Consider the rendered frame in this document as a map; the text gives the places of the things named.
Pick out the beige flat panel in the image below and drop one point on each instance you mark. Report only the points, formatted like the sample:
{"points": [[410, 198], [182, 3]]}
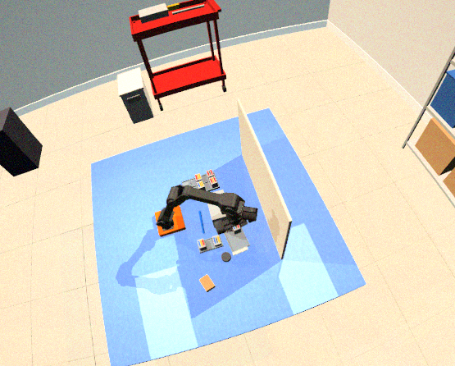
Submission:
{"points": [[277, 215]]}

